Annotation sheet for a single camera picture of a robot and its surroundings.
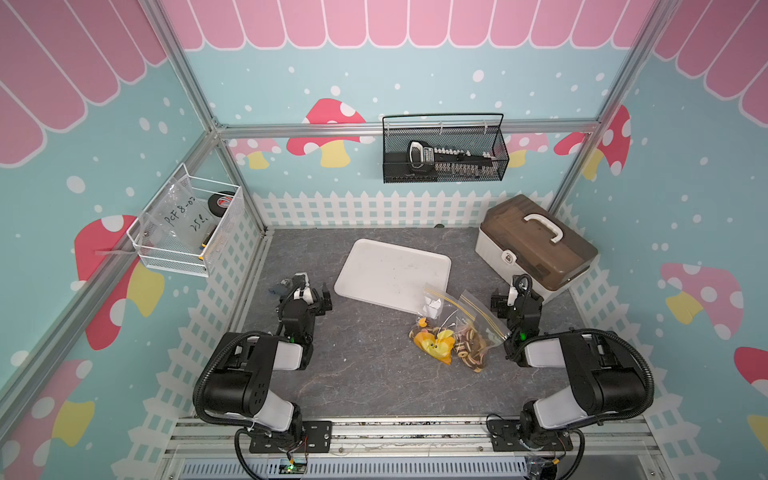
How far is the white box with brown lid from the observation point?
0.89 m

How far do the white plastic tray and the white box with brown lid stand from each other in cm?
20

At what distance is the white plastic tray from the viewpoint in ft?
3.35
